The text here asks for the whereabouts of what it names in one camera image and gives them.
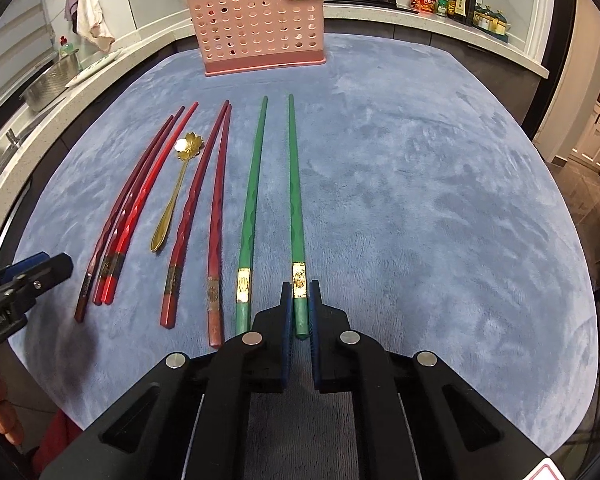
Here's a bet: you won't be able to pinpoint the green chopstick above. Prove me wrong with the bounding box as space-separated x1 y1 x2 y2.
235 96 268 334
288 94 310 339

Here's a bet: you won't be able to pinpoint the maroon chopstick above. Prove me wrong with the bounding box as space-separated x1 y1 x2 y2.
207 104 232 349
160 100 230 330

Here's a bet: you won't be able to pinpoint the dark red chopstick leftmost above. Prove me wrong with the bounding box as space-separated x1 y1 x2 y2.
73 114 176 324

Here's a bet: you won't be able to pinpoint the dark red chopstick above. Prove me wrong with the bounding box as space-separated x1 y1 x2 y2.
73 114 176 324
91 106 185 306

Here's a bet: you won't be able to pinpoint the grey-blue fleece mat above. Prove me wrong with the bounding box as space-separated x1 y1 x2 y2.
10 35 598 452

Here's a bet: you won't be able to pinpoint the gold flower-shaped spoon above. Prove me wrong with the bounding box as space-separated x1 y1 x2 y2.
149 132 204 252

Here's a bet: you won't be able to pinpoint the green dish soap bottle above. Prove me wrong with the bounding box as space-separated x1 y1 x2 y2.
59 36 76 58

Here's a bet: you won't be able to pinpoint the pink perforated utensil holder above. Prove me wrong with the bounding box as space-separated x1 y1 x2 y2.
186 0 326 76

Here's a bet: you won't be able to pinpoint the white hanging towel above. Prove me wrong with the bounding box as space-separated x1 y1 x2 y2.
76 0 116 53

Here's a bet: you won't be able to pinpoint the red snack packet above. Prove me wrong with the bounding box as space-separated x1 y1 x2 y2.
410 0 438 13

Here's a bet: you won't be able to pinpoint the green-lidded jars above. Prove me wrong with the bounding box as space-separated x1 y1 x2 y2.
474 3 509 38

